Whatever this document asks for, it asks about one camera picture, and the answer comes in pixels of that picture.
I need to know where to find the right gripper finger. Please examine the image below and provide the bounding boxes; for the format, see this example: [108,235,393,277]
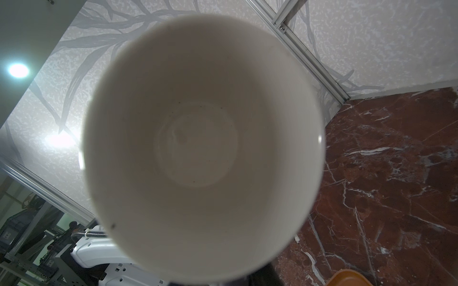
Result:
[248,263,283,286]

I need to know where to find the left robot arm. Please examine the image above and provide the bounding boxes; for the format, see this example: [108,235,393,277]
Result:
[70,225,169,286]

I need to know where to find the brown rectangular tray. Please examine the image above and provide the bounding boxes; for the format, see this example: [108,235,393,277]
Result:
[325,269,373,286]

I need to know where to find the white faceted mug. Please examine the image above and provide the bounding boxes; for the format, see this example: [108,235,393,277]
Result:
[82,14,326,285]

